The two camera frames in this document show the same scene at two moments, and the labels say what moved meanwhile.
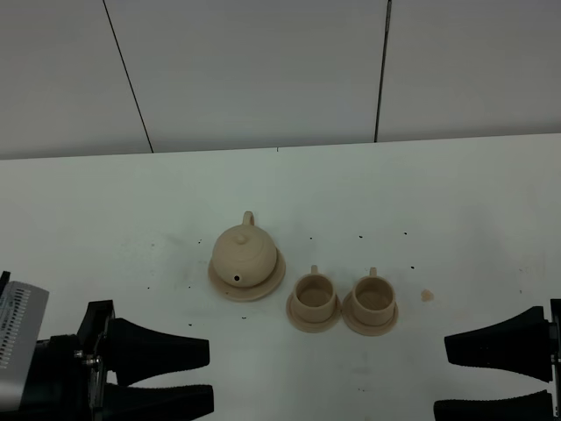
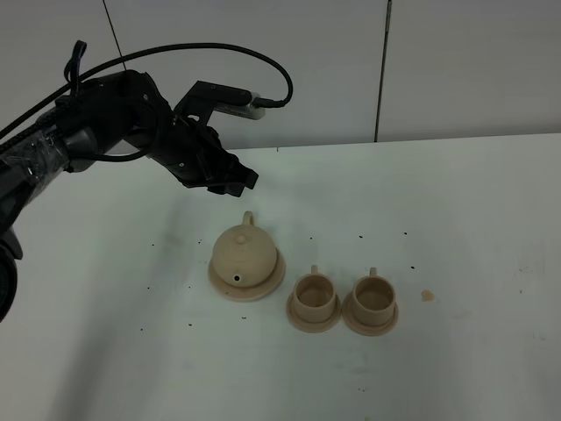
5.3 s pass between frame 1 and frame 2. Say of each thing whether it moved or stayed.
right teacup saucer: stayed
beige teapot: stayed
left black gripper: moved
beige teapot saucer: stayed
